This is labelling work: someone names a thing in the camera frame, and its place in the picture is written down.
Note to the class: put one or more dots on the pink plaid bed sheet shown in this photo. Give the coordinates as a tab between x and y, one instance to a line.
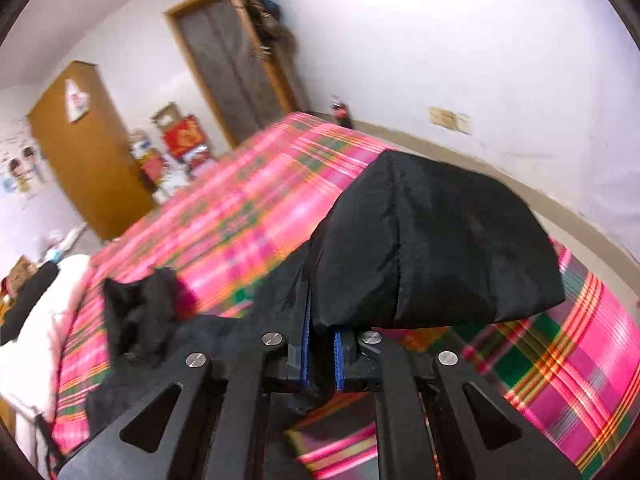
572	371

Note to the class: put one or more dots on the black puffer jacket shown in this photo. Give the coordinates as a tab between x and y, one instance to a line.
411	243

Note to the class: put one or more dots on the black pillow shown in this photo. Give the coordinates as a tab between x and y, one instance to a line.
26	299

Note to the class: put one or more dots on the brown teddy bear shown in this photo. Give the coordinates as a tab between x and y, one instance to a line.
20	273

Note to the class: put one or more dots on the red gift box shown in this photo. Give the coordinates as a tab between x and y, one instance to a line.
184	136

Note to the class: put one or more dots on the wooden wardrobe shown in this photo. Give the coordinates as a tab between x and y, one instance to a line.
90	157

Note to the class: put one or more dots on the cartoon couple wall sticker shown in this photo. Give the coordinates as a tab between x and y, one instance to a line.
24	173

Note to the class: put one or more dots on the hanging bag on door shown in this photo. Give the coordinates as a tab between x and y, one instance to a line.
265	16

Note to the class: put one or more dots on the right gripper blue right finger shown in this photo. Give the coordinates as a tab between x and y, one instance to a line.
338	362

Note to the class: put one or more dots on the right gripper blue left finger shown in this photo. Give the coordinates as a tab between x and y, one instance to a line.
305	335

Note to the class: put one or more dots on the cola bottle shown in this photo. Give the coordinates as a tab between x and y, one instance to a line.
341	113

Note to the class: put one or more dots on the wooden door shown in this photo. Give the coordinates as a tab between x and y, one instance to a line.
243	82

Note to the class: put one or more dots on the brown cardboard box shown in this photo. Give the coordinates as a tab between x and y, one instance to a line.
167	117

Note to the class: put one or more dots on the white plastic bag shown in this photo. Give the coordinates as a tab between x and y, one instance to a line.
76	101

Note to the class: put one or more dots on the stacked red snack boxes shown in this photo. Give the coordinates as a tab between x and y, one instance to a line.
148	157

